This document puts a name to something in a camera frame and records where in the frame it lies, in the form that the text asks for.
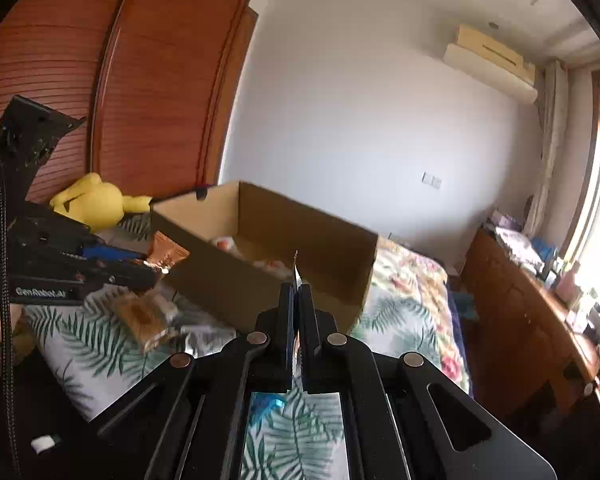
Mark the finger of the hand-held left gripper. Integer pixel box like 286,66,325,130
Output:
77,260,161,294
82,240,153,264

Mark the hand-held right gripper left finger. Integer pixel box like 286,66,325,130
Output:
97,282,297,480

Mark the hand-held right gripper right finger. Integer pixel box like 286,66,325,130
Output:
298,284,558,480

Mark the white barcode snack packet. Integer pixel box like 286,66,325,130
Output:
177,322,236,358

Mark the orange silver snack packet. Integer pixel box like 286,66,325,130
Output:
145,231,191,275

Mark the dark brown snack packet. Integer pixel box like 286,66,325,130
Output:
111,290,181,353

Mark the blue candy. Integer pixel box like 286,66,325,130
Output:
252,394,287,411

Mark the brown cardboard box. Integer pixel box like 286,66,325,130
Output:
150,181,379,336

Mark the yellow plush toy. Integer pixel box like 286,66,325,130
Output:
49,172,153,233

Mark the long wooden cabinet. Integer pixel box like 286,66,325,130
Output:
460,227,600,426

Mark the wooden slatted wardrobe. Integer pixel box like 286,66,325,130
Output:
0,0,258,211

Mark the folded printed cloth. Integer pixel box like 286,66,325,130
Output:
495,227,543,266

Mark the pale patterned curtain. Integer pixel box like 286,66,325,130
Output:
522,60,568,236

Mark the white wall air conditioner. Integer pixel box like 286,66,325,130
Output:
442,23,538,106

